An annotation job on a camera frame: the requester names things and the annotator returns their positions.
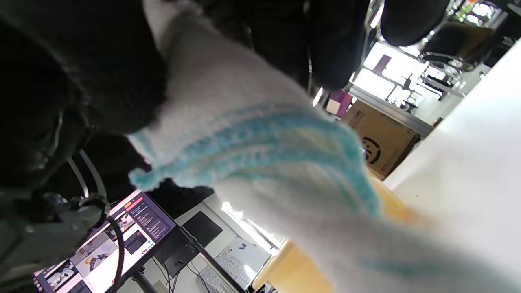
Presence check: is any brown cardboard box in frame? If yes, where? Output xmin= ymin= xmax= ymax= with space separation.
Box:
xmin=342 ymin=100 xmax=422 ymax=181

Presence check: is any blue-trimmed white dish cloth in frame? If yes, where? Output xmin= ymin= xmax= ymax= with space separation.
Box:
xmin=127 ymin=0 xmax=521 ymax=293

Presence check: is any lit computer monitor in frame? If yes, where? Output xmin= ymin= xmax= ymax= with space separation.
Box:
xmin=33 ymin=189 xmax=177 ymax=293

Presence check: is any person's right hand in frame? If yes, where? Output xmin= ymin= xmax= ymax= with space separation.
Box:
xmin=0 ymin=0 xmax=449 ymax=136

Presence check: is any yellow plastic basin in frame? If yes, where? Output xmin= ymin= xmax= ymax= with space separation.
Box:
xmin=252 ymin=173 xmax=428 ymax=293

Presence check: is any black headset cable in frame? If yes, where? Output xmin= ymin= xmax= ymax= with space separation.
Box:
xmin=104 ymin=216 xmax=126 ymax=293

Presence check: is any white computer keyboard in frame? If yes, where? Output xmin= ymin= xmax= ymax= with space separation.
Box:
xmin=199 ymin=252 xmax=255 ymax=293

